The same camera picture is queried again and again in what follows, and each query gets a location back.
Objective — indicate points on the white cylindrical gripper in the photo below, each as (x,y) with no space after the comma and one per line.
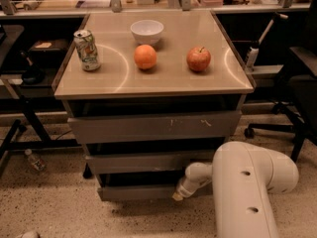
(182,189)

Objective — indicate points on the grey bottom drawer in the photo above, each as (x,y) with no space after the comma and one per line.
(138,186)

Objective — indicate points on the grey drawer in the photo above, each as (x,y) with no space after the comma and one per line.
(138,186)
(151,127)
(149,156)

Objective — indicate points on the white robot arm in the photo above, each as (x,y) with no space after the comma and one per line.
(242,176)

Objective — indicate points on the grey middle drawer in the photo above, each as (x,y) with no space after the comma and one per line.
(149,156)

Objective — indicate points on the grey drawer cabinet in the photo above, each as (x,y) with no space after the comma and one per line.
(119,87)

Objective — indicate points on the grey top drawer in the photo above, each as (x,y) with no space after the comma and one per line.
(151,127)

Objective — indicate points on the red apple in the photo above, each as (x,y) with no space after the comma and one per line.
(198,59)

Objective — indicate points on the plastic bottle on floor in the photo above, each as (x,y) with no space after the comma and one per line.
(35,160)

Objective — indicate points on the orange fruit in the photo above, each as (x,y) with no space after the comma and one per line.
(145,57)

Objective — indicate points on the black office chair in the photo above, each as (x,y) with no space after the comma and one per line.
(295,89)

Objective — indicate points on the white bowl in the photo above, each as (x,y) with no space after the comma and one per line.
(147,32)

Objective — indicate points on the green white soda can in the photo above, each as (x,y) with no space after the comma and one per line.
(86,50)

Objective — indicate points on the black round object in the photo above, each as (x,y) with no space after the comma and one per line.
(33,73)

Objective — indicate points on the black box on shelf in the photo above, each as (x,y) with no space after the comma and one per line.
(48,53)

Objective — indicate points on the white handled tool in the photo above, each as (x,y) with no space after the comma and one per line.
(253,51)

